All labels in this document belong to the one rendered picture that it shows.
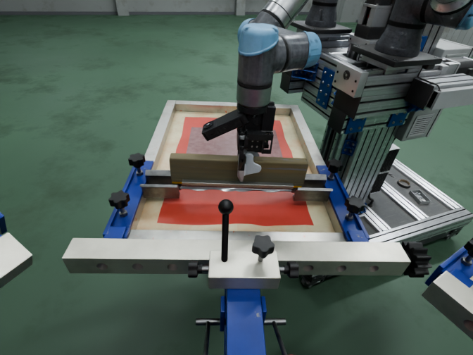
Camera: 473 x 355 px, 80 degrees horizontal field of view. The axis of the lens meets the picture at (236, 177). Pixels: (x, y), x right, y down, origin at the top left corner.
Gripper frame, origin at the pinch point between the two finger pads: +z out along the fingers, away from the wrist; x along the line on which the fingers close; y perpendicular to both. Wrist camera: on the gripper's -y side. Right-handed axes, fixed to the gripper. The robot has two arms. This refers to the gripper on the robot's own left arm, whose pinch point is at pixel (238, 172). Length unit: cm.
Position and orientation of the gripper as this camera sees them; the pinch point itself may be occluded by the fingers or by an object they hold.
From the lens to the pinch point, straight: 75.5
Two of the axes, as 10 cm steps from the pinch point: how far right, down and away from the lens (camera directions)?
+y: 10.0, 0.2, 0.5
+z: -0.5, 7.8, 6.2
